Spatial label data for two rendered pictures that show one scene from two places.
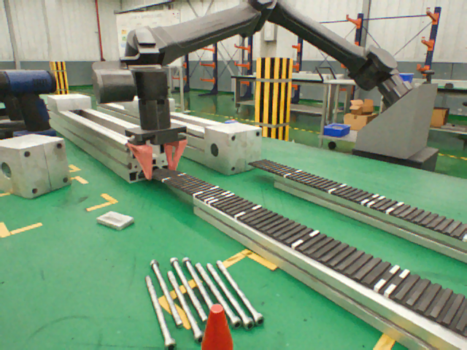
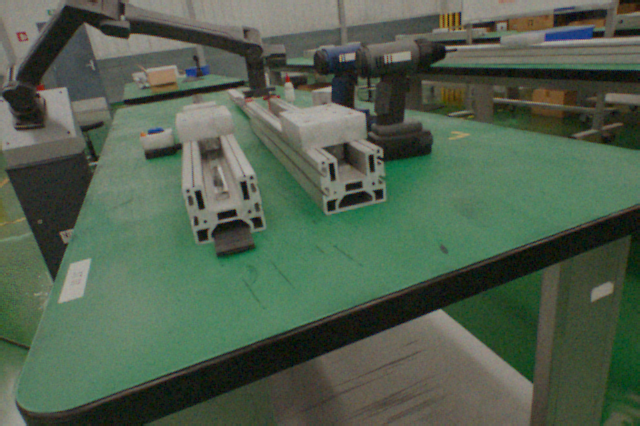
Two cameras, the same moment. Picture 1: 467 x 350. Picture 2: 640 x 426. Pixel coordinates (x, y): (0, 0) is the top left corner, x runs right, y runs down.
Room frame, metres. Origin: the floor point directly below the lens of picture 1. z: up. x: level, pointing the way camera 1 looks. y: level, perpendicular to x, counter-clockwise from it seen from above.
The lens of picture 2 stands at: (1.81, 0.92, 1.03)
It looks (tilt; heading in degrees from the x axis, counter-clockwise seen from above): 22 degrees down; 206
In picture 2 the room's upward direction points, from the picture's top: 8 degrees counter-clockwise
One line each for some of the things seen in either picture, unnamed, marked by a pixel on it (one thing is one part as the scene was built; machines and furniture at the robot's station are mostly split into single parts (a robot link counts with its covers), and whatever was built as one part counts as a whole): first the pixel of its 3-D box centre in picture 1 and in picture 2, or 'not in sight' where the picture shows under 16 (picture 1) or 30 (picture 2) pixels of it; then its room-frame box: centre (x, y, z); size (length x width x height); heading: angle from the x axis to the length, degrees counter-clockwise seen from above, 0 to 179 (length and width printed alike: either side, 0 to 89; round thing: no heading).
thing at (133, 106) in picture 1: (148, 108); (205, 129); (1.06, 0.29, 0.87); 0.16 x 0.11 x 0.07; 40
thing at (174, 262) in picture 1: (187, 286); not in sight; (0.28, 0.05, 0.78); 0.11 x 0.01 x 0.01; 27
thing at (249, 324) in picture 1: (226, 292); not in sight; (0.27, 0.01, 0.78); 0.11 x 0.01 x 0.01; 26
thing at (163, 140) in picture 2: not in sight; (162, 142); (0.93, 0.02, 0.81); 0.10 x 0.08 x 0.06; 130
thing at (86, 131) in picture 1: (92, 130); (292, 135); (0.94, 0.44, 0.82); 0.80 x 0.10 x 0.09; 40
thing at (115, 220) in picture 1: (115, 220); not in sight; (0.43, 0.19, 0.78); 0.05 x 0.03 x 0.01; 63
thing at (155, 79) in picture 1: (148, 84); (256, 61); (0.59, 0.16, 0.98); 0.07 x 0.06 x 0.07; 123
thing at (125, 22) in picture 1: (150, 65); not in sight; (6.45, 1.69, 0.97); 1.51 x 0.50 x 1.95; 66
